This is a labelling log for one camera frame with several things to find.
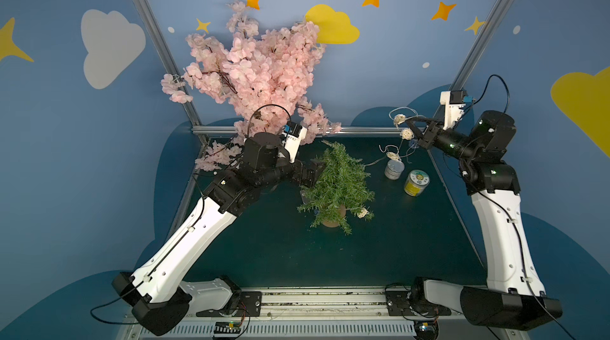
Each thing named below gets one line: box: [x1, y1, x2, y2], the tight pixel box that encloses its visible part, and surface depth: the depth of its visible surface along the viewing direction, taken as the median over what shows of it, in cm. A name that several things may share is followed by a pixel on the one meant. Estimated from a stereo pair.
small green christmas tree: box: [297, 139, 375, 236], surface depth 73 cm
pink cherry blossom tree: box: [160, 1, 343, 172], surface depth 70 cm
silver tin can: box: [384, 158, 406, 181], surface depth 106 cm
